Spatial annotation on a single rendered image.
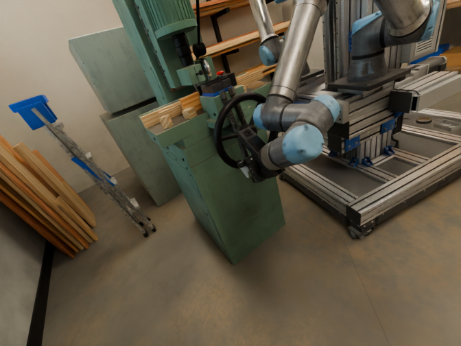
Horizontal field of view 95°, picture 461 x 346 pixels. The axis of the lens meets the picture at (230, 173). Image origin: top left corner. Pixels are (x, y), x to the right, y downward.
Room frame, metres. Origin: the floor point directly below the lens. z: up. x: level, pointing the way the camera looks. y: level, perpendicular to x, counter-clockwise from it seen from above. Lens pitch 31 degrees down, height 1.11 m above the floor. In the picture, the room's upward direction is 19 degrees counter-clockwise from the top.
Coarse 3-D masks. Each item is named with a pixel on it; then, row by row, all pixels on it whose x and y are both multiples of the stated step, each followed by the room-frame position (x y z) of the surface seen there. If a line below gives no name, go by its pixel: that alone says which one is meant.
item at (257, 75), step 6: (258, 72) 1.20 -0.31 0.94; (240, 78) 1.17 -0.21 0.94; (246, 78) 1.17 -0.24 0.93; (252, 78) 1.18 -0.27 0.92; (258, 78) 1.20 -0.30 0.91; (240, 84) 1.15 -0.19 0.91; (246, 84) 1.16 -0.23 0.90; (168, 108) 1.01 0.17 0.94; (174, 108) 1.00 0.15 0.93; (180, 108) 1.01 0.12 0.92; (162, 114) 0.98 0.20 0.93; (174, 114) 1.00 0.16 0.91
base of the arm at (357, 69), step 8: (352, 56) 0.93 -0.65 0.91; (360, 56) 0.89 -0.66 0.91; (368, 56) 0.87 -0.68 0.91; (376, 56) 0.86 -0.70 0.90; (352, 64) 0.93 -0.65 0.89; (360, 64) 0.89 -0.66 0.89; (368, 64) 0.87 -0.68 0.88; (376, 64) 0.85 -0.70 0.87; (384, 64) 0.86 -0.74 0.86; (352, 72) 0.91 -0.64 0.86; (360, 72) 0.88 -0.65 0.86; (368, 72) 0.87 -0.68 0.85; (376, 72) 0.84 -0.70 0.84; (384, 72) 0.85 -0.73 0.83; (352, 80) 0.90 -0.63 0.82; (360, 80) 0.87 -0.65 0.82; (368, 80) 0.85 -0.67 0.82
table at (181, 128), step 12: (264, 84) 1.03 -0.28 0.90; (264, 96) 1.01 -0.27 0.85; (252, 108) 0.87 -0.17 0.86; (180, 120) 0.89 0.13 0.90; (192, 120) 0.86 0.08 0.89; (204, 120) 0.88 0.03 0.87; (228, 120) 0.82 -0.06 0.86; (156, 132) 0.83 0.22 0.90; (168, 132) 0.82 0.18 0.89; (180, 132) 0.84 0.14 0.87; (192, 132) 0.86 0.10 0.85; (168, 144) 0.81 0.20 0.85
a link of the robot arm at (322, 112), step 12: (324, 96) 0.48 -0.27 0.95; (288, 108) 0.51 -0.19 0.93; (300, 108) 0.48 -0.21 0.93; (312, 108) 0.46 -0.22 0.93; (324, 108) 0.44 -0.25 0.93; (336, 108) 0.45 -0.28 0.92; (288, 120) 0.49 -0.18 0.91; (300, 120) 0.44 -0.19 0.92; (312, 120) 0.42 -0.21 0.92; (324, 120) 0.43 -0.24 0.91; (324, 132) 0.42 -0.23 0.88
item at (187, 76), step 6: (192, 66) 1.02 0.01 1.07; (198, 66) 1.03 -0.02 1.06; (180, 72) 1.08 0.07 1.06; (186, 72) 1.02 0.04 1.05; (192, 72) 1.01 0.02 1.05; (180, 78) 1.11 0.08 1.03; (186, 78) 1.05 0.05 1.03; (192, 78) 1.01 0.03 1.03; (198, 78) 1.02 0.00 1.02; (204, 78) 1.03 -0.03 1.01; (186, 84) 1.07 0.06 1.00; (192, 84) 1.01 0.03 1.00
